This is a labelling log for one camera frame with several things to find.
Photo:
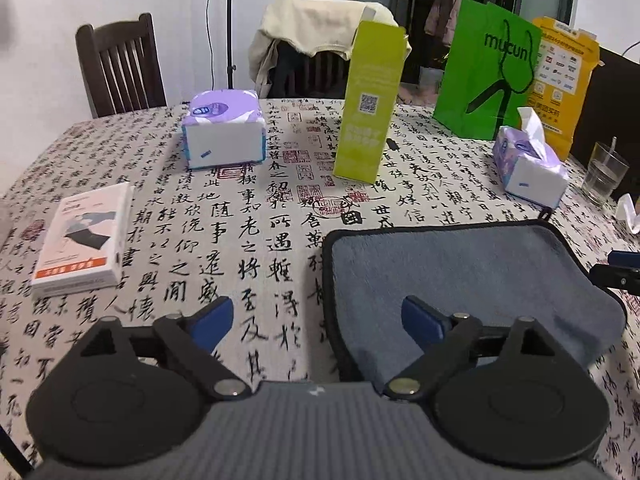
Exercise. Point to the calligraphy printed tablecloth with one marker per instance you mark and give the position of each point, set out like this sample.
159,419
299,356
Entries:
260,240

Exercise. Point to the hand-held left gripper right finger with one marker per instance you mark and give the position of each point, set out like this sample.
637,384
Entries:
424,317

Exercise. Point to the yellow paper bag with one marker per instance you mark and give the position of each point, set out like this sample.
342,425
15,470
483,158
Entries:
562,75

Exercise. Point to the small purple tissue pack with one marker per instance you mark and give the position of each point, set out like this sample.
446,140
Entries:
530,165

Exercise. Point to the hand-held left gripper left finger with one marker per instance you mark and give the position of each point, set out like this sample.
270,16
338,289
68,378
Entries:
212,319

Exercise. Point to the green paper bag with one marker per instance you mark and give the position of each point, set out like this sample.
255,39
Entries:
480,75

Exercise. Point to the black stand pole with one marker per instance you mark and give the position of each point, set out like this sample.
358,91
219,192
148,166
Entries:
230,25

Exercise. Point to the tall yellow-green carton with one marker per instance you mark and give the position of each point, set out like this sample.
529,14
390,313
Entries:
367,105

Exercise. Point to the grey towel with black border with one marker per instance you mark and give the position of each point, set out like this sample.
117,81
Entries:
480,270

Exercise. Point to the dark chair under garment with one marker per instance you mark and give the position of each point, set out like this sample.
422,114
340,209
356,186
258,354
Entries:
307,75

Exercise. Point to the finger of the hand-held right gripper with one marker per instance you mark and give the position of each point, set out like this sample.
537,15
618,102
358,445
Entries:
617,276

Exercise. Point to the crumpled white tissue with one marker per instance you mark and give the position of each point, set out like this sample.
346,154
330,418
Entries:
631,215

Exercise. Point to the white box with orange stripe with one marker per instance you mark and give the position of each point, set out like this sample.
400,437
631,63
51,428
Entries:
80,245

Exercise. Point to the large purple tissue pack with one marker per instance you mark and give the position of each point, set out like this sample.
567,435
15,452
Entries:
222,135

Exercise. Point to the dark brown chair back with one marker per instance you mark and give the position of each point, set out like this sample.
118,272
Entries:
612,105

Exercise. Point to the clear drinking glass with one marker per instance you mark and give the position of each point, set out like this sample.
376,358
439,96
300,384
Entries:
602,175

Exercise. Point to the dark wooden slatted chair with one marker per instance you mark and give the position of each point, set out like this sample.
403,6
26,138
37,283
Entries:
122,67

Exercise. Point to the small black object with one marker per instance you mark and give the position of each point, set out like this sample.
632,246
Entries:
391,145

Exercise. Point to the chair with beige cloth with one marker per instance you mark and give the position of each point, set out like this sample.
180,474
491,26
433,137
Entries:
310,25

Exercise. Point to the hanging pink clothes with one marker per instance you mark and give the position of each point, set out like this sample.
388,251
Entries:
447,2

